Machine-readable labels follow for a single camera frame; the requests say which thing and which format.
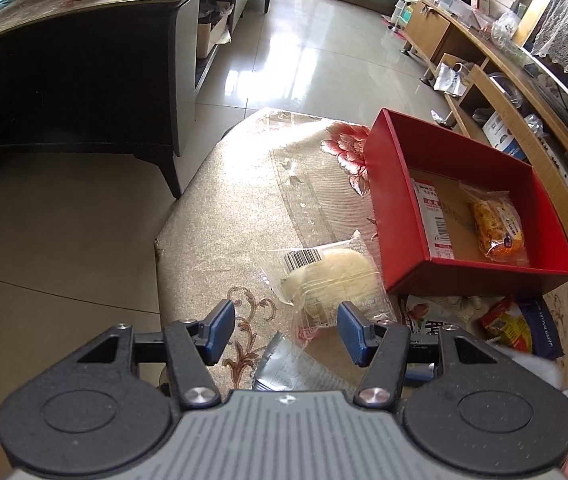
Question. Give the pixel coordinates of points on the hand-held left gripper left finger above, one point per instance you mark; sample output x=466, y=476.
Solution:
x=221, y=330

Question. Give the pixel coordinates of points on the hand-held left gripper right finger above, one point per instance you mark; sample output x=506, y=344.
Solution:
x=351, y=332

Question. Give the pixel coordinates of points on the clear white bread packet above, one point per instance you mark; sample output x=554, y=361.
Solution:
x=329, y=275

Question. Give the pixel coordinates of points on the silver snack packet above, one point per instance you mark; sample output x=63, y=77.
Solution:
x=289, y=370

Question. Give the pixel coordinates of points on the red cardboard box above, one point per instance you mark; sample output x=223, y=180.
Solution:
x=399, y=240

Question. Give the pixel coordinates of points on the red yellow snack packet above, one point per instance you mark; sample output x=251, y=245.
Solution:
x=509, y=330

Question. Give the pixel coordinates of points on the dark blue wafer packet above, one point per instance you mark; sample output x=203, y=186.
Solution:
x=546, y=325

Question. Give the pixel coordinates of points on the white printed packet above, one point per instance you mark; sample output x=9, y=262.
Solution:
x=429, y=317

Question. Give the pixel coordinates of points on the beige embroidered tablecloth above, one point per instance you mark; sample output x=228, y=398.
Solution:
x=264, y=200

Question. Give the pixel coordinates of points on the white red label packet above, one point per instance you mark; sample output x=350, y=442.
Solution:
x=434, y=220

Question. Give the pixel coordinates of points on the yellow orange snack packet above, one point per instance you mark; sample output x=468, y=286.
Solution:
x=494, y=225

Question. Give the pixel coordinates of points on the white crumpled packet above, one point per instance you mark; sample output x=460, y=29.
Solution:
x=539, y=367

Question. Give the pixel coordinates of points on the blue white carton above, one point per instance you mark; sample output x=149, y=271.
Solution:
x=501, y=132

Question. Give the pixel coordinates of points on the white paper bag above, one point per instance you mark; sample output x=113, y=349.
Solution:
x=449, y=77

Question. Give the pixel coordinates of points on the white storage box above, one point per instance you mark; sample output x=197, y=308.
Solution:
x=206, y=35

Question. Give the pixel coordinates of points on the black grey coffee table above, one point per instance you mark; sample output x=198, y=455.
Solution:
x=64, y=75

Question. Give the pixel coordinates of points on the wooden TV cabinet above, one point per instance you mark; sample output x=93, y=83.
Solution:
x=431, y=30

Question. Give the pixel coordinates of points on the clear plastic bags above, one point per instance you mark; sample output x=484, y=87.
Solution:
x=506, y=25

